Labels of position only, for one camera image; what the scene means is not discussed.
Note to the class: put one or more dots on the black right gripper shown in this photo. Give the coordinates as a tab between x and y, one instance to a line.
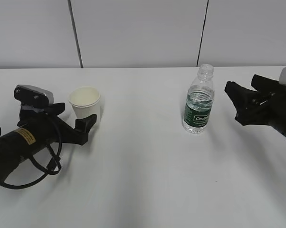
254	109

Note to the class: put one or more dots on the white paper cup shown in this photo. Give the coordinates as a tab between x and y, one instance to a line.
85	101

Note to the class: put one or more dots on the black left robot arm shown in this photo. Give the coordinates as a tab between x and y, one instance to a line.
39	138

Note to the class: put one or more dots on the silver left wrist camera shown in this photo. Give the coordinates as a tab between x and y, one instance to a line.
33	96

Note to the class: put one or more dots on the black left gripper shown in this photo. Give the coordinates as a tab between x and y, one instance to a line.
52	126

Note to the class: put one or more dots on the clear water bottle green label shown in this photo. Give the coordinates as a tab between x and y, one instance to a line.
199	100

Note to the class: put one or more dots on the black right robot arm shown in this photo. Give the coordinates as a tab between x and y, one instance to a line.
266	105

